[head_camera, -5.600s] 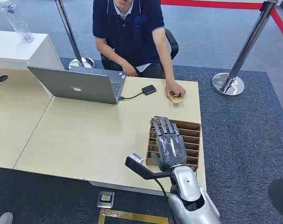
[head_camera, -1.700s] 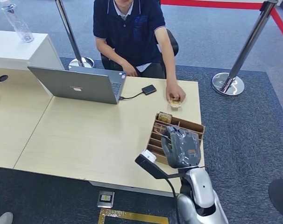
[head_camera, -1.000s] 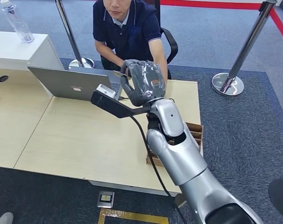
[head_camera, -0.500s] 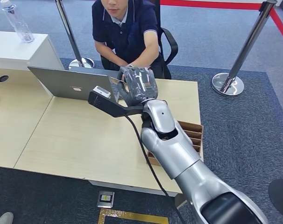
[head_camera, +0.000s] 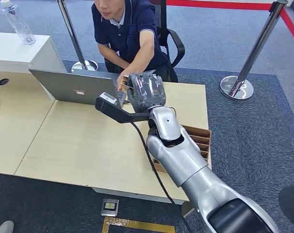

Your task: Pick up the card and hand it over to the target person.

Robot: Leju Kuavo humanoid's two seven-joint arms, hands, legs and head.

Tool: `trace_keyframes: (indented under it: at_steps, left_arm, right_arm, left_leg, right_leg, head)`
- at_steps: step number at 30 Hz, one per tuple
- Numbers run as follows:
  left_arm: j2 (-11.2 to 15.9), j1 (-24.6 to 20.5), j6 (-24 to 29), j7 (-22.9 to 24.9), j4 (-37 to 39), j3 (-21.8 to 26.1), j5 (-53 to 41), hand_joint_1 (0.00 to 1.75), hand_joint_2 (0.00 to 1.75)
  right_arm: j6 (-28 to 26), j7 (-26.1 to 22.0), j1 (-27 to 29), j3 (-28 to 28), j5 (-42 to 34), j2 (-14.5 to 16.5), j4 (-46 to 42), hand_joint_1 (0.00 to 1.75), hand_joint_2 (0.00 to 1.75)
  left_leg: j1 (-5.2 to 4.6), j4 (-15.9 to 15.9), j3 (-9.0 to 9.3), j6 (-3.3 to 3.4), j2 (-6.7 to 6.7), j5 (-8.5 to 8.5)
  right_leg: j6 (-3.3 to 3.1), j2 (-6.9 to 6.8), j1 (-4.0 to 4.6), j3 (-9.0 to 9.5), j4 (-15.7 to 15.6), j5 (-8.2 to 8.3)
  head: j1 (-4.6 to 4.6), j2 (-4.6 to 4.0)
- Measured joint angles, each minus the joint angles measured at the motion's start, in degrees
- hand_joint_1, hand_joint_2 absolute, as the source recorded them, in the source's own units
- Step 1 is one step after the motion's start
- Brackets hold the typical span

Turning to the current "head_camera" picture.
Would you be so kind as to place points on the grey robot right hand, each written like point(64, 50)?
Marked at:
point(147, 91)

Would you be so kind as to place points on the person's left hand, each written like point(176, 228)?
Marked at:
point(122, 80)

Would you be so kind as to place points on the gold card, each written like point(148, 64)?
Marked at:
point(126, 83)

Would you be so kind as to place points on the person's left forearm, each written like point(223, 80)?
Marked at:
point(142, 53)

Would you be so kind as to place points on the person's right forearm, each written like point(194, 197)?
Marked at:
point(110, 56)

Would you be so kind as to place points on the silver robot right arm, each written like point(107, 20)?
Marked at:
point(186, 157)

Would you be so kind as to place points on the person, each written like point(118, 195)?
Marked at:
point(132, 32)

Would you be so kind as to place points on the brown cardboard card holder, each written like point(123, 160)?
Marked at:
point(201, 138)

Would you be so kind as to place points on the black office chair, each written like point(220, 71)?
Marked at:
point(174, 41)

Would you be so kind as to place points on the grey laptop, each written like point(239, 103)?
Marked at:
point(74, 88)

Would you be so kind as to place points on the metal floor socket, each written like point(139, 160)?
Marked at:
point(110, 207)

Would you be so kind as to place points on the red barrier belt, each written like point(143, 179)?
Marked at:
point(222, 4)

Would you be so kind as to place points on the yellow floor tape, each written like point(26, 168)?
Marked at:
point(137, 224)

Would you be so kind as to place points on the white cabinet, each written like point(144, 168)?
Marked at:
point(18, 51)

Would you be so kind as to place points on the clear plastic water bottle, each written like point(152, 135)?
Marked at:
point(18, 24)

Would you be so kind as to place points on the grey shoe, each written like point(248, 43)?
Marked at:
point(5, 227)

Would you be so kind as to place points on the black round base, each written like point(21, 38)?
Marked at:
point(292, 205)

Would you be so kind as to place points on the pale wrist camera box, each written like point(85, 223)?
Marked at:
point(108, 98)

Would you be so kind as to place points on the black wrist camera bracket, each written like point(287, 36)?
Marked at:
point(118, 112)

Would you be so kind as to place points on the chrome stanchion post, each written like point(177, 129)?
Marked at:
point(73, 35)
point(256, 51)

